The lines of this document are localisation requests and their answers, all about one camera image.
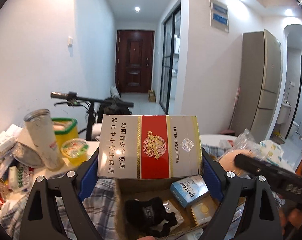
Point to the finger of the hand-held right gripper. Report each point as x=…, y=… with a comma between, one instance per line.
x=256, y=166

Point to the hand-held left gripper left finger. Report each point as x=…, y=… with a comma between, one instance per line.
x=87, y=175

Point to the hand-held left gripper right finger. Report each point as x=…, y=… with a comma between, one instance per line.
x=212, y=177

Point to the bun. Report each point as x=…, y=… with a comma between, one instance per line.
x=228, y=161

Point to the gold and grey cigarette box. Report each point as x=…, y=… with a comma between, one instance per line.
x=203, y=211

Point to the cardboard box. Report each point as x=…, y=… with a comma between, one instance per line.
x=141, y=187

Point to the red and white cigarette pack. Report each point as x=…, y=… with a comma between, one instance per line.
x=153, y=147

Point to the white tissue pack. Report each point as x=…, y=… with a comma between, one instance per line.
x=272, y=152

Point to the yellow jelly cup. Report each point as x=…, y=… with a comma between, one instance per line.
x=74, y=152

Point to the blue plaid shirt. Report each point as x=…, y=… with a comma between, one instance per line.
x=103, y=195

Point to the blue and white cigarette box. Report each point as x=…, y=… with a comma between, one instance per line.
x=188, y=190

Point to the pink broom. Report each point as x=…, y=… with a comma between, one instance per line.
x=227, y=131

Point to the yellow green-lidded container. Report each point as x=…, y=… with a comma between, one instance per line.
x=65, y=132

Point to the white sachet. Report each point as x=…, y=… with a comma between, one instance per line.
x=171, y=206

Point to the tall white tumbler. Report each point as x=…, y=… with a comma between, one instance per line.
x=42, y=142

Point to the black bicycle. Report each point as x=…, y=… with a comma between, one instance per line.
x=90, y=110

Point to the black hair scrunchie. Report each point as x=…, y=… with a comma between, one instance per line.
x=167, y=225

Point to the black knit pouch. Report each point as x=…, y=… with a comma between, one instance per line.
x=143, y=210

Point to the green pill blister pack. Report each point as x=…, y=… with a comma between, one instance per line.
x=17, y=177

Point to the black bag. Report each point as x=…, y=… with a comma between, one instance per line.
x=113, y=110

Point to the pile of small packets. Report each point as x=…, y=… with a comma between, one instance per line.
x=3, y=155

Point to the beige refrigerator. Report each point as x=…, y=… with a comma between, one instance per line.
x=256, y=80

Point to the white shopping bag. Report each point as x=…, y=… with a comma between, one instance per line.
x=115, y=91

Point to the small brown floor carton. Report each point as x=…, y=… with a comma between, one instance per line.
x=152, y=95

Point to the brown door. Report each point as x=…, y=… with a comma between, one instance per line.
x=134, y=62

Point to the black-framed glass sliding door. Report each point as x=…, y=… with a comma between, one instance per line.
x=169, y=62

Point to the grey electrical panel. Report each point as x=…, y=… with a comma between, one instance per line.
x=219, y=15

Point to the white wall switch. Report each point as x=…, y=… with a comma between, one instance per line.
x=70, y=41

